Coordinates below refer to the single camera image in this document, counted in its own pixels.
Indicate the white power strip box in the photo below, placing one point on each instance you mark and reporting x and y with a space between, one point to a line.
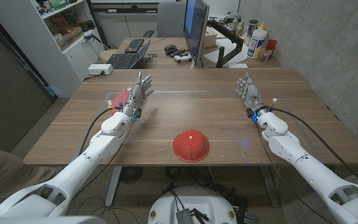
100 69

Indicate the cardboard box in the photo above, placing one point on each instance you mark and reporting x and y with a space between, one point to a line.
70 37

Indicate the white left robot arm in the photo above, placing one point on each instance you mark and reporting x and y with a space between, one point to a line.
73 174

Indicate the white game controller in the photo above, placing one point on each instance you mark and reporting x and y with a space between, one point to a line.
182 58

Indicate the white shelf unit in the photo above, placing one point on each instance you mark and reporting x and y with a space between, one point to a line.
42 46

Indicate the red cup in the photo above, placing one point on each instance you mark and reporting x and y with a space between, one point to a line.
272 44

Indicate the dark-lidded jar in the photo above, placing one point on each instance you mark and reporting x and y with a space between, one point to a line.
251 29

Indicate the black round fan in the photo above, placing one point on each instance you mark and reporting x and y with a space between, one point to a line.
131 175

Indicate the beige box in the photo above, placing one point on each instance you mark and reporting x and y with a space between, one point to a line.
210 37

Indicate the white wipes canister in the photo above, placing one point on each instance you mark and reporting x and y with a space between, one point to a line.
256 43

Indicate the black remote control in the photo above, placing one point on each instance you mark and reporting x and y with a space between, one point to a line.
177 52

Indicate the person in beige clothes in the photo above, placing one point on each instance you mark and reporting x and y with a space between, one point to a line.
5 174

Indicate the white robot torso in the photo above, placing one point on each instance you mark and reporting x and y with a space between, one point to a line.
194 202

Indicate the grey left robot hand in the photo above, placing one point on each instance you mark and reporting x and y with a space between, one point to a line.
135 95

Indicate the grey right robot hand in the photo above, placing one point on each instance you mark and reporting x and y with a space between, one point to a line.
252 93

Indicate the dark open laptop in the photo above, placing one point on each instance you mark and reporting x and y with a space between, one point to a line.
123 60

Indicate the grey office chair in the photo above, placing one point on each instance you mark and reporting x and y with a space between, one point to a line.
170 18

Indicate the white paper sheets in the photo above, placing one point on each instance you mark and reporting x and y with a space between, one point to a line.
225 46

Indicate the red bowl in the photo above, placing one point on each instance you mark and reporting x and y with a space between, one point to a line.
191 146

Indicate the black computer mouse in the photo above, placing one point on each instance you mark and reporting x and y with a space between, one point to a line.
170 48

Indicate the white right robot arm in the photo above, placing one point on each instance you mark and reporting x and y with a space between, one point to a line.
309 168

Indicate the pink box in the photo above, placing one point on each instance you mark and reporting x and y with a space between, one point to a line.
120 98

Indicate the grey table leg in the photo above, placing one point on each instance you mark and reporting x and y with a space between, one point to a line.
113 186
269 186

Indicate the black computer monitor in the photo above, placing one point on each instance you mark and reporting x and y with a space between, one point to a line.
194 28

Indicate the black keyboard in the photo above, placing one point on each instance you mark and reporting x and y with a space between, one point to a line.
134 45

